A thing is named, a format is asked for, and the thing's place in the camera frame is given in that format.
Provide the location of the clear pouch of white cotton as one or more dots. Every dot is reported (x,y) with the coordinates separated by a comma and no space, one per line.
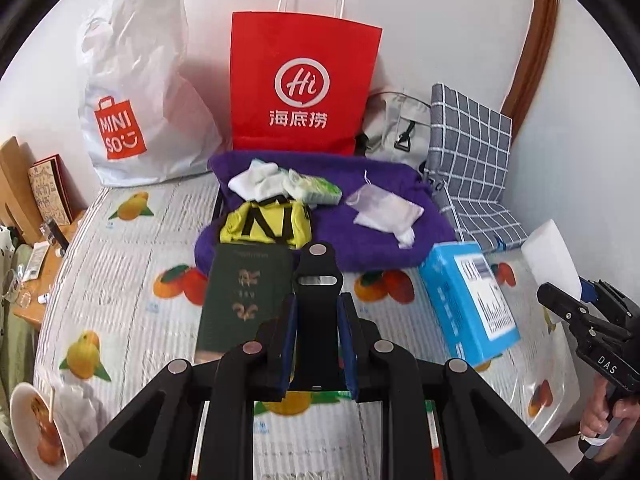
(385,210)

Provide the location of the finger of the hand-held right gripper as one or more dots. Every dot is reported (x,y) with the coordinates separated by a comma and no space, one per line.
(560,302)
(607,295)

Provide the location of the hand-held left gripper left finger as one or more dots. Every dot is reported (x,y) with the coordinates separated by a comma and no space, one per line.
(285,360)

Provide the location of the small black device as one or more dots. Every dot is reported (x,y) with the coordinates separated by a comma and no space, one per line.
(56,235)

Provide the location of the dark green tea tin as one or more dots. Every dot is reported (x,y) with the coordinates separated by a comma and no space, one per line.
(235,300)

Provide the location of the grey checked cushion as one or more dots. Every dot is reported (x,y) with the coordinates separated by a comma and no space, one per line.
(470,135)

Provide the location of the white sponge block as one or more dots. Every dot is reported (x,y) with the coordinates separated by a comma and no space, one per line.
(550,255)

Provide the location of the brown wooden door frame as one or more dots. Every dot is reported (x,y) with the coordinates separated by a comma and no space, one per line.
(540,45)

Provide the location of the white paper packet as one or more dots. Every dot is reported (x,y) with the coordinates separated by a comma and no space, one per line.
(35,260)

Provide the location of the purple towel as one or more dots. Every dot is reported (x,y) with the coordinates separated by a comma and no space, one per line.
(350,240)

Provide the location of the grey backpack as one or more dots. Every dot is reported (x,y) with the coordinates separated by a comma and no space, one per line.
(385,125)

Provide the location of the person's right hand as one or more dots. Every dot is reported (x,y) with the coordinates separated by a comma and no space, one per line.
(597,417)

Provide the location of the green white tissue packet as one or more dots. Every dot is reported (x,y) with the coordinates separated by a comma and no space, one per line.
(320,190)

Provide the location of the fruit printed bed sheet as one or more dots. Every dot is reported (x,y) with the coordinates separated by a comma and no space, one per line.
(125,270)

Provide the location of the red paper bag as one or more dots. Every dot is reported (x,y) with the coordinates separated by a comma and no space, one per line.
(300,50)

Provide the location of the blue cardboard box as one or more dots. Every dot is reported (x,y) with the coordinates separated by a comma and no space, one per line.
(450,300)

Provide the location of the wooden skewer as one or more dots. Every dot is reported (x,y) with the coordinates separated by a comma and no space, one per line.
(51,400)

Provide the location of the white plastic shopping bag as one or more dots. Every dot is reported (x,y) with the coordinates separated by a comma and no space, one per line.
(135,60)

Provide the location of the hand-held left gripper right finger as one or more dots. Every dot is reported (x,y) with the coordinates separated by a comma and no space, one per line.
(350,355)

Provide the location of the green cloth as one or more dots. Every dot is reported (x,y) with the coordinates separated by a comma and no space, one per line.
(15,340)

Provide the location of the crumpled white plastic bag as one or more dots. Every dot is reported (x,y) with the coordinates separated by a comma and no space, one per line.
(80,410)

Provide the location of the wooden desk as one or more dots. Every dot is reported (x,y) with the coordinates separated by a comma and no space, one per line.
(45,285)

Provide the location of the illustrated book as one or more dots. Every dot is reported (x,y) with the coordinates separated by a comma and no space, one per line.
(47,190)

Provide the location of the white bowl with food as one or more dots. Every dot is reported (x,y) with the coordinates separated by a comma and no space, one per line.
(20,410)

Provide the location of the brown paper bag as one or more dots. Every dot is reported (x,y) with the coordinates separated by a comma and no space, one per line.
(15,170)

